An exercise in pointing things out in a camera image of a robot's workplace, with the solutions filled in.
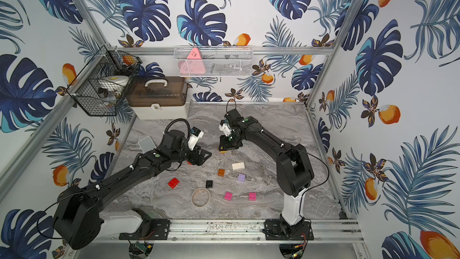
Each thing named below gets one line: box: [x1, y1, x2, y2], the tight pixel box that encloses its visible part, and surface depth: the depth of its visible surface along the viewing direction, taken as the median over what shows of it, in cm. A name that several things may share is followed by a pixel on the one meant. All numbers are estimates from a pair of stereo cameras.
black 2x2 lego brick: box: [206, 179, 214, 189], surface depth 87 cm
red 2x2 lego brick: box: [167, 177, 180, 189], surface depth 89 cm
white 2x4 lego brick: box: [231, 161, 245, 171], surface depth 94 cm
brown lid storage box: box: [125, 76, 189, 120], surface depth 105 cm
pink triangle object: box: [177, 47, 207, 75], surface depth 92 cm
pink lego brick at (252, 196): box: [248, 192, 257, 201], surface depth 84 cm
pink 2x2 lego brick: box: [224, 191, 233, 201], surface depth 84 cm
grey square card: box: [137, 135, 157, 155], surface depth 103 cm
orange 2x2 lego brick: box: [218, 168, 226, 177], surface depth 92 cm
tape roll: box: [190, 187, 211, 208], surface depth 85 cm
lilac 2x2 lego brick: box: [237, 173, 247, 182], surface depth 90 cm
